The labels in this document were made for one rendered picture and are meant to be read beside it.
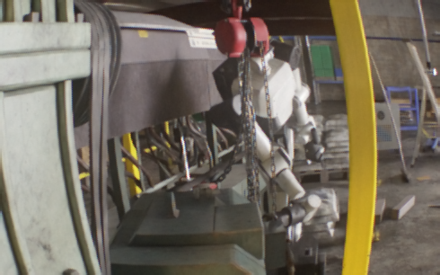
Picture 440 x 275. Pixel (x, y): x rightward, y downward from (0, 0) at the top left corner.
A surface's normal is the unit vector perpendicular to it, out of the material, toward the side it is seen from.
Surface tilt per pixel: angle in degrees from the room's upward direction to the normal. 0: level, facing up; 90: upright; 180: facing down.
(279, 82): 73
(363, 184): 90
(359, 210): 90
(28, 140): 90
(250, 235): 90
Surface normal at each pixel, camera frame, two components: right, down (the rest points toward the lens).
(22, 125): 0.93, -0.04
